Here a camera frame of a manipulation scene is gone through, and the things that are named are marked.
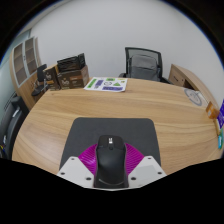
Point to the black computer mouse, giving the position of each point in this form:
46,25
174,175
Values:
110,163

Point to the black box on cardboard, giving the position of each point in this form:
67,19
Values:
72,63

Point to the purple standing sign card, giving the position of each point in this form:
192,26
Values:
220,117

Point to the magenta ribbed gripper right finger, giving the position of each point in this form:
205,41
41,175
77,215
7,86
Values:
140,169

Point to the green booklet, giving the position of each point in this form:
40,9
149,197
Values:
220,139

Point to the black chair at left edge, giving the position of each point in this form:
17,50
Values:
10,124

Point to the dark grey mouse pad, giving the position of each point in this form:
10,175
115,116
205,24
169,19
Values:
138,132

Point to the printed colourful paper sheet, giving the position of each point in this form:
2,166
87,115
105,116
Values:
107,84

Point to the black mesh office chair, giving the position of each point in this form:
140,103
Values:
144,64

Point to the small dark cardboard box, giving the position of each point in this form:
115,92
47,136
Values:
51,77

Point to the wooden shelf cabinet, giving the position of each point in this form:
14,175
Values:
23,63

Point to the brown cardboard box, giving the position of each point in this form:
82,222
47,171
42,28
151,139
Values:
73,79

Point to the wooden side desk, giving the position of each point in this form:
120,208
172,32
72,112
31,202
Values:
185,78

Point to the small black stool chair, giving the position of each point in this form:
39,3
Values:
40,84

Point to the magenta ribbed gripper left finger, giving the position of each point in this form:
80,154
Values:
81,170

